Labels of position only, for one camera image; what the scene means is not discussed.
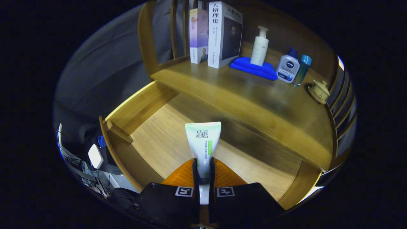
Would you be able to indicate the brown wooden cabinet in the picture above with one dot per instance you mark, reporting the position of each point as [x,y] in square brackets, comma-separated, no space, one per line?
[148,47]

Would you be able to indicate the black backdrop cloth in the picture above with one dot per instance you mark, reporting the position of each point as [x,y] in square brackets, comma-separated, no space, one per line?
[105,73]

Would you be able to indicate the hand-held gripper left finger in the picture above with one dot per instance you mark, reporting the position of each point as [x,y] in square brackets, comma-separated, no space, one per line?
[195,181]

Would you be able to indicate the wooden drawer with black knob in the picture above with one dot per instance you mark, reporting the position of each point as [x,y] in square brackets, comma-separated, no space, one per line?
[159,140]

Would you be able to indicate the wooden countertop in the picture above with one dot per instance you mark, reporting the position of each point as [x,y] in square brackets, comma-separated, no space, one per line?
[254,101]

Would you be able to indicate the blue folded cloth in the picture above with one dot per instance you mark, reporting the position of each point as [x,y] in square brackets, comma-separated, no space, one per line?
[264,72]

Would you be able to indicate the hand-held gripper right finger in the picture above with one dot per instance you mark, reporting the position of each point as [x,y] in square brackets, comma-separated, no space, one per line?
[212,181]

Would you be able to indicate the thick white book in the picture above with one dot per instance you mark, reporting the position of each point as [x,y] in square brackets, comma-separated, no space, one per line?
[216,41]

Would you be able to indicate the white rounded device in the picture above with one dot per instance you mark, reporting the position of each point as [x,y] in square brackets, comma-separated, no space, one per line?
[95,156]

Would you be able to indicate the yellow ceramic lidded teacup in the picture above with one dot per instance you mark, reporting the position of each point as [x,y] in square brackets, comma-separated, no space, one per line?
[319,92]

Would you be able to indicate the purple book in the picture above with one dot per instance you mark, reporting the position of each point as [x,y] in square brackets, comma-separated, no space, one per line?
[198,35]

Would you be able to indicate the small blue object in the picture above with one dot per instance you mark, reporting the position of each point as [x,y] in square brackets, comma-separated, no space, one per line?
[101,141]

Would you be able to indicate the white pump bottle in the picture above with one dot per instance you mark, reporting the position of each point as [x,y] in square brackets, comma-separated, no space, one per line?
[259,47]

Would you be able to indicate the teal transparent bottle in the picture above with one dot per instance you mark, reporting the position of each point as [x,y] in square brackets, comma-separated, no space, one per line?
[302,71]

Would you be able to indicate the white and green tube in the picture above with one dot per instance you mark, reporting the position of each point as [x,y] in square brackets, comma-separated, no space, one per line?
[203,140]

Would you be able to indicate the white bottle with blue cap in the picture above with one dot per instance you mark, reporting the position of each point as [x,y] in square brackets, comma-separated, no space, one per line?
[287,70]

